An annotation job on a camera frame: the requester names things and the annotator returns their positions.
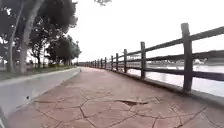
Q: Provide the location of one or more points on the reddish stone paved path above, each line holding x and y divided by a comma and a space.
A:
100, 90

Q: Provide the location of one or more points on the grey concrete kerb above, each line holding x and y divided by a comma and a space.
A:
173, 89

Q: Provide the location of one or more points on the distant buildings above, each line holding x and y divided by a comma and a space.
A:
181, 62

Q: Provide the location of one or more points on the grass strip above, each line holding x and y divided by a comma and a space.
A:
30, 72

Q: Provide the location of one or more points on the row of trees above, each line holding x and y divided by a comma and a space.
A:
31, 33

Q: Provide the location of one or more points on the pale water surface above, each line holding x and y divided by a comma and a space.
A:
203, 83

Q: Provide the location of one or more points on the dark wooden rail fence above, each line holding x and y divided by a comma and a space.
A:
187, 56

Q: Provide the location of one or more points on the grey concrete low wall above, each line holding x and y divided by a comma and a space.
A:
23, 89

